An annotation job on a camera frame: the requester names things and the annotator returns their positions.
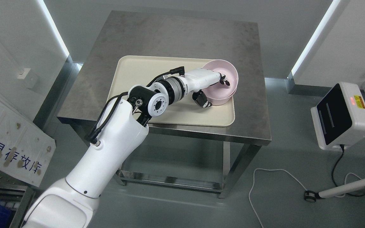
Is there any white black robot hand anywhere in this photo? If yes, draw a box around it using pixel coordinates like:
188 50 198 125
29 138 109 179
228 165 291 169
183 68 230 108

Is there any pink bowl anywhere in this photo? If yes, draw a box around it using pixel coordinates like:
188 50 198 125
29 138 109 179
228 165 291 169
202 60 239 100
205 89 236 106

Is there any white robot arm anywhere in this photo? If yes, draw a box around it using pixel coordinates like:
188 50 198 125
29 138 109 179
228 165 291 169
24 66 185 228

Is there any stainless steel table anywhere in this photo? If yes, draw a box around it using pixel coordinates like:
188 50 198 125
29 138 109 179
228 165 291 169
57 11 272 198

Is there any cream plastic tray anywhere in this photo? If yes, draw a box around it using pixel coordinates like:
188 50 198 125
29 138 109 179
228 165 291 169
106 55 235 127

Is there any white black box device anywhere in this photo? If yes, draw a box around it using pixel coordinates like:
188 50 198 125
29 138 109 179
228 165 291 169
311 82 365 151

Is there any white wheeled stand leg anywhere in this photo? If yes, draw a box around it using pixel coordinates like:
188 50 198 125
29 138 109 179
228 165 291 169
303 179 365 202

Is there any white sign board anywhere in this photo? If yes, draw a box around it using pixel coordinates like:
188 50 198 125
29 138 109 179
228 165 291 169
0 97 56 187

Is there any white cable on floor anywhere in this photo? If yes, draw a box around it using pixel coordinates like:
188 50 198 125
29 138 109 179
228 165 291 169
248 168 308 228

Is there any black power cable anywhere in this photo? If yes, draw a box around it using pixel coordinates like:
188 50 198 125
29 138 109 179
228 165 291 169
331 144 365 196

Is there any white wall socket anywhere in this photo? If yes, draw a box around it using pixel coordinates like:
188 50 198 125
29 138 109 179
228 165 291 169
16 68 31 80

